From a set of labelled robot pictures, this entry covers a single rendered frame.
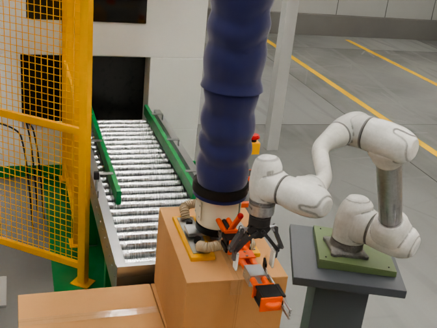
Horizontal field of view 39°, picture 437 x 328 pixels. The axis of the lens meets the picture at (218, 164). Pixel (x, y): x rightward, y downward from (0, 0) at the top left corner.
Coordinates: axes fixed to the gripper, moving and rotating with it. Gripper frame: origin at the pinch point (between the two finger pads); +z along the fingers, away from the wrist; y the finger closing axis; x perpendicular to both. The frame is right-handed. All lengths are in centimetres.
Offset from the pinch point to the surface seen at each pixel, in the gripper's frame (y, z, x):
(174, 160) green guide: -19, 46, -199
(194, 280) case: 17.3, 13.1, -11.8
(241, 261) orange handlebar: 3.9, -0.3, -1.7
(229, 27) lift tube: 7, -76, -32
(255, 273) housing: 1.9, -1.2, 6.9
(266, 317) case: -13.2, 31.7, -10.0
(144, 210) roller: 11, 53, -143
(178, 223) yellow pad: 14, 11, -52
